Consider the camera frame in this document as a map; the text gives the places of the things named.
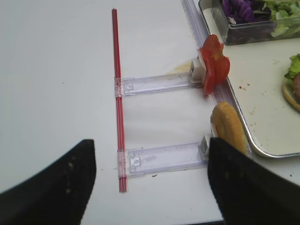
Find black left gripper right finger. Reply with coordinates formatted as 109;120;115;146
208;138;300;225

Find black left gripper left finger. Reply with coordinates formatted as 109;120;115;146
0;139;97;225

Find pink meat slice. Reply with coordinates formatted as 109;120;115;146
293;73;300;101

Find red tomato slices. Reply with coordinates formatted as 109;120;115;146
199;34;230;96

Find white pusher block tomato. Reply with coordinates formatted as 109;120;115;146
189;55;207;83

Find green lettuce on bun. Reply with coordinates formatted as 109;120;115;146
283;53;300;87

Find green lettuce in container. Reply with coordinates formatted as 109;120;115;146
263;0;300;39

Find white pusher block bun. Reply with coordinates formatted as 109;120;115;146
198;123;218;161

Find left red rod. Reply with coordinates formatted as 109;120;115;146
112;8;128;193

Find metal serving tray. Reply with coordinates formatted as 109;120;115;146
198;0;300;158

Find left bun half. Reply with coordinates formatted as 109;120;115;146
210;101;248;155

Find bottom bun on tray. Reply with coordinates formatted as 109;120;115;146
282;77;300;112

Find clear plastic salad container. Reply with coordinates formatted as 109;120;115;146
211;0;298;45

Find purple cabbage in container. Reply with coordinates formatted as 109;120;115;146
222;0;260;23

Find clear rail near bun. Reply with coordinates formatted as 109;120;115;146
118;142;207;178

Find clear rail near tomato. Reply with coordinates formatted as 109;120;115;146
115;72;202;98

